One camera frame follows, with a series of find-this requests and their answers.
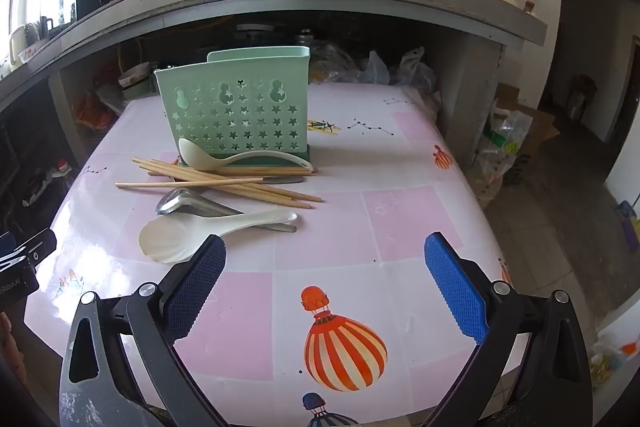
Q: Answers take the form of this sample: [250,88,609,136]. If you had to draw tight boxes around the white rice paddle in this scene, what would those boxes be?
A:
[138,209,297,265]

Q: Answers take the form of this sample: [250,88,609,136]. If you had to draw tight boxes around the large metal spoon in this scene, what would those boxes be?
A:
[155,188,297,234]

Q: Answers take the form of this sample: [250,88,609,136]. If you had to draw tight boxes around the cream ladle spoon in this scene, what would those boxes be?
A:
[178,137,316,174]

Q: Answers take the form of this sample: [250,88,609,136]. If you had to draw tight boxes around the orange snack bag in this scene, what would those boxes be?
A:
[72,92,117,131]

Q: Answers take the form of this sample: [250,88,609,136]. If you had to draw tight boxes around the pink patterned tablecloth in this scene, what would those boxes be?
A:
[25,83,509,426]

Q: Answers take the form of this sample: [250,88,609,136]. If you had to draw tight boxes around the stacked bowls under counter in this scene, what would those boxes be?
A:
[118,62,155,101]

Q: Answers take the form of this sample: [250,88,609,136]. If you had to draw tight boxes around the green plastic utensil holder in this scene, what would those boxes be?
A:
[155,46,310,160]

